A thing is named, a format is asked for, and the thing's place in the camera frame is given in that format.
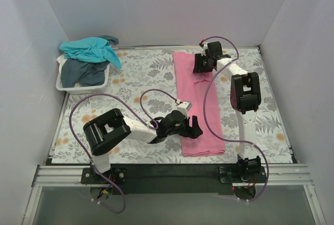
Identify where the pink t shirt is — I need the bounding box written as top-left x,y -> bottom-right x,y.
173,52 -> 225,157

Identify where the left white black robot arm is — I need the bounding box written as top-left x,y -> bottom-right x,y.
83,109 -> 203,183

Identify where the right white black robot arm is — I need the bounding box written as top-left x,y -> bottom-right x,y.
193,40 -> 261,182

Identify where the floral patterned table mat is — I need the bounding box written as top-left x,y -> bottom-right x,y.
51,48 -> 292,164

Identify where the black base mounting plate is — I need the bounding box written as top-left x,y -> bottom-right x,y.
80,164 -> 266,195

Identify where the white plastic basket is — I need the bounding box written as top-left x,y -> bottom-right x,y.
56,55 -> 110,94

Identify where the teal t shirt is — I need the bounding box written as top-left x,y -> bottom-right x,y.
59,37 -> 122,69

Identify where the grey blue t shirt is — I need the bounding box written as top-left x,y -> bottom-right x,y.
57,35 -> 122,88

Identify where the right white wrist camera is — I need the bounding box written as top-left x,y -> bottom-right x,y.
199,39 -> 208,56

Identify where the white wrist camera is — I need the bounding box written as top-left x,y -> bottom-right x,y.
176,99 -> 193,119
199,39 -> 208,56

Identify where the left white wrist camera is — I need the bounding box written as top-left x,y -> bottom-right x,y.
176,99 -> 193,119

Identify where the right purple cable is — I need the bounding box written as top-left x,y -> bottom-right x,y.
202,35 -> 269,203

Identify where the purple cable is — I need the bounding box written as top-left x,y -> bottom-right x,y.
202,35 -> 269,203
69,89 -> 181,215

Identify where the aluminium frame rail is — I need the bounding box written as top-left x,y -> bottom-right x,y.
23,163 -> 326,224

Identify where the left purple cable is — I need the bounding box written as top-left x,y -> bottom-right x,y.
69,89 -> 181,215

